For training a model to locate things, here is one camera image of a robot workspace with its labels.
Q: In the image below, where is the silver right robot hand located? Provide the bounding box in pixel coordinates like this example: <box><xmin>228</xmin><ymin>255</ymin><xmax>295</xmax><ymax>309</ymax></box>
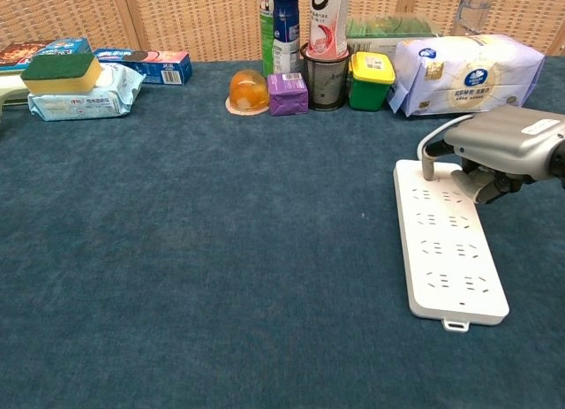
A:
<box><xmin>422</xmin><ymin>105</ymin><xmax>565</xmax><ymax>205</ymax></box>

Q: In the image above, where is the white power strip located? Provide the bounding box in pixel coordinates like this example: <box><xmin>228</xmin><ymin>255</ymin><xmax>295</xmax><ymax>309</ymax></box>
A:
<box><xmin>393</xmin><ymin>158</ymin><xmax>511</xmax><ymax>334</ymax></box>

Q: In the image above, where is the white tissue pack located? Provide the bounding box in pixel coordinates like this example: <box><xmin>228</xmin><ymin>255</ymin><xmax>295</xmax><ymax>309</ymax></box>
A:
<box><xmin>387</xmin><ymin>34</ymin><xmax>546</xmax><ymax>117</ymax></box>

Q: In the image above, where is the clear plastic water bottle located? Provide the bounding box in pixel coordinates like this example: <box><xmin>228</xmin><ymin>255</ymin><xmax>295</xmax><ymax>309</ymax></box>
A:
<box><xmin>451</xmin><ymin>0</ymin><xmax>494</xmax><ymax>37</ymax></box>

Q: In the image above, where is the green box yellow lid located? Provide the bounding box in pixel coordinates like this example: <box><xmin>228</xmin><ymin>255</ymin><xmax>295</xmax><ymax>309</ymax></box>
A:
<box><xmin>348</xmin><ymin>51</ymin><xmax>396</xmax><ymax>112</ymax></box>

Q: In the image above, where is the green white flat box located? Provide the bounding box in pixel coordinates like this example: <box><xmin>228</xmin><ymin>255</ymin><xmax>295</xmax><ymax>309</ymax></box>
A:
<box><xmin>344</xmin><ymin>15</ymin><xmax>444</xmax><ymax>56</ymax></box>

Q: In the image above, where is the black mesh pen holder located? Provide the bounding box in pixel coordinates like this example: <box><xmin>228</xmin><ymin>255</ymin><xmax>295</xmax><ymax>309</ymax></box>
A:
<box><xmin>299</xmin><ymin>42</ymin><xmax>353</xmax><ymax>112</ymax></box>

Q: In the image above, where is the pink white drink bottle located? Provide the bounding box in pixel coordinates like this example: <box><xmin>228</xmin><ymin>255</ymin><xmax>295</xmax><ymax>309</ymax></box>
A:
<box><xmin>306</xmin><ymin>0</ymin><xmax>353</xmax><ymax>60</ymax></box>

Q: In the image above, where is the purple small carton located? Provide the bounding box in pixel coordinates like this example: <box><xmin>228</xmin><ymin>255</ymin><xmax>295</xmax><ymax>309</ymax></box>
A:
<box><xmin>267</xmin><ymin>72</ymin><xmax>310</xmax><ymax>117</ymax></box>

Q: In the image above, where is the dark blue capped bottle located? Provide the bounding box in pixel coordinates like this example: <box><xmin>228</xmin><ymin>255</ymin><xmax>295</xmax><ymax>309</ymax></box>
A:
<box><xmin>270</xmin><ymin>0</ymin><xmax>302</xmax><ymax>78</ymax></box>

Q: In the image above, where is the orange fruit jelly cup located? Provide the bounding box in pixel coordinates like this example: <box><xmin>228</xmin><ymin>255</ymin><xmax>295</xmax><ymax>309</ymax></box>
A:
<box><xmin>225</xmin><ymin>69</ymin><xmax>271</xmax><ymax>117</ymax></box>

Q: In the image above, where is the blue pink cookie box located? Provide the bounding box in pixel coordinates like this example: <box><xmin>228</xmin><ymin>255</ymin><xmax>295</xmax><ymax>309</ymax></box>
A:
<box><xmin>93</xmin><ymin>48</ymin><xmax>193</xmax><ymax>87</ymax></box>

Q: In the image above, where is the wet wipes pack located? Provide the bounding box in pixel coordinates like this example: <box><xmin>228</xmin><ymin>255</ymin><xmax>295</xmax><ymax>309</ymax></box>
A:
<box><xmin>26</xmin><ymin>62</ymin><xmax>147</xmax><ymax>122</ymax></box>

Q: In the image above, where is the yellow green sponge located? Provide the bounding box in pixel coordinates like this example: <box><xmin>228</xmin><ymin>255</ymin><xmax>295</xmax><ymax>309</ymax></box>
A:
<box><xmin>20</xmin><ymin>51</ymin><xmax>104</xmax><ymax>95</ymax></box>

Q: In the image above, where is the dark red snack box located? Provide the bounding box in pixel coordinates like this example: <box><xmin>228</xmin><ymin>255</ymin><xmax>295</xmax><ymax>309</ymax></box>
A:
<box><xmin>0</xmin><ymin>40</ymin><xmax>57</xmax><ymax>67</ymax></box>

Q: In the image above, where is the pale green appliance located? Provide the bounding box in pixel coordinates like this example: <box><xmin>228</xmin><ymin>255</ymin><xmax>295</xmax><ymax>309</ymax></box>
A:
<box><xmin>0</xmin><ymin>74</ymin><xmax>33</xmax><ymax>124</ymax></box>

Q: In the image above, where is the white power cable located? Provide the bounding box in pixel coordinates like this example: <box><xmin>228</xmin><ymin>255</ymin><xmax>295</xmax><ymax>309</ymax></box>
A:
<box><xmin>417</xmin><ymin>113</ymin><xmax>474</xmax><ymax>161</ymax></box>

